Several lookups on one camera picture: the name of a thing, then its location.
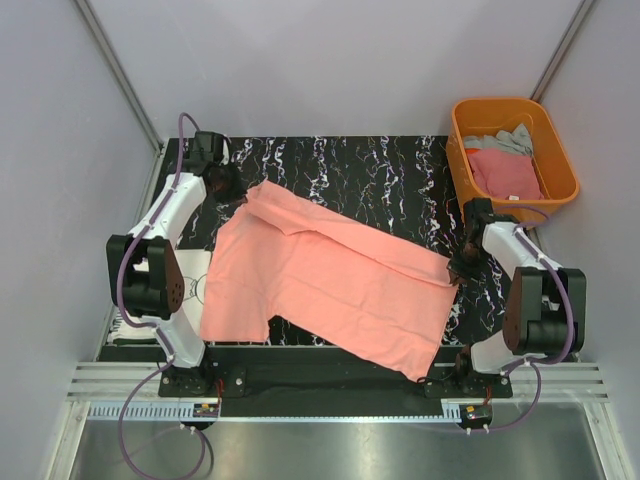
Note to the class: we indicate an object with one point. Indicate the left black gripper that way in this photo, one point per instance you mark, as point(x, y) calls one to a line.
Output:
point(237, 193)

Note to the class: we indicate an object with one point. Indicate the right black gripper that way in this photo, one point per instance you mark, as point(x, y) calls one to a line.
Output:
point(458, 269)

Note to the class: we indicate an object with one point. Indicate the salmon pink t-shirt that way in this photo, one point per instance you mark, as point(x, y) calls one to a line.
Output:
point(374, 295)

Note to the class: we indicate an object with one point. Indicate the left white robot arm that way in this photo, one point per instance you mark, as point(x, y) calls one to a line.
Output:
point(181, 195)

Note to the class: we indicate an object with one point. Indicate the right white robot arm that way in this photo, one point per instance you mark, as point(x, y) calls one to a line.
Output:
point(545, 316)

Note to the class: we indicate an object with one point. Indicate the dark pink t-shirt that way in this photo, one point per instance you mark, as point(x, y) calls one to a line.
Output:
point(504, 176)

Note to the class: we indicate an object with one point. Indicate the grey t-shirt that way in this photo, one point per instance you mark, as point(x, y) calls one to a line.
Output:
point(517, 142)

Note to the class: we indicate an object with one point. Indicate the orange plastic bin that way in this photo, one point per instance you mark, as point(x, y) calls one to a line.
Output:
point(488, 115)

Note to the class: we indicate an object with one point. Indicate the folded white printed t-shirt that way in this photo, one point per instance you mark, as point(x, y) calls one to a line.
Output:
point(148, 293)

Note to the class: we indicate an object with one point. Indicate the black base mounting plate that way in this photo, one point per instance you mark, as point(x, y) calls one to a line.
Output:
point(324, 382)

